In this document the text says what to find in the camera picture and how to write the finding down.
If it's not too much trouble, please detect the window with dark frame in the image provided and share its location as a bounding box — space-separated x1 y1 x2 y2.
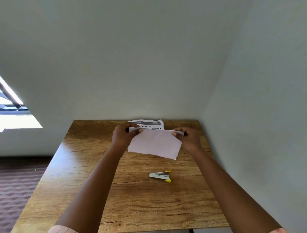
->
0 75 43 133

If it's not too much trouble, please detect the silver stapler with yellow ends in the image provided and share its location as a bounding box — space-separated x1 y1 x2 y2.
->
148 170 172 184

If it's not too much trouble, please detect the plain white paper sheet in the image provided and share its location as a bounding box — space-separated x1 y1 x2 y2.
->
128 127 185 161

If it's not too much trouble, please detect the person's left forearm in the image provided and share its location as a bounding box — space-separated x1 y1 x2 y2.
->
56 147 128 233

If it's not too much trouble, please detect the pink left sleeve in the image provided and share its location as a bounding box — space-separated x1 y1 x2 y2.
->
47 225 79 233

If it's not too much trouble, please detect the person's right hand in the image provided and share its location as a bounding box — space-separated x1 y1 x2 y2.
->
171 127 204 154

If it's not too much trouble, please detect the printed white paper sheet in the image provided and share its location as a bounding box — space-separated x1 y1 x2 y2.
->
130 119 165 131

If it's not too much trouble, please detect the person's left hand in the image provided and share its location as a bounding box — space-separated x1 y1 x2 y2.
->
112 122 144 157

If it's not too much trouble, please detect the person's right forearm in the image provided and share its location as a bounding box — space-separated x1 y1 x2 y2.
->
189 146 283 233

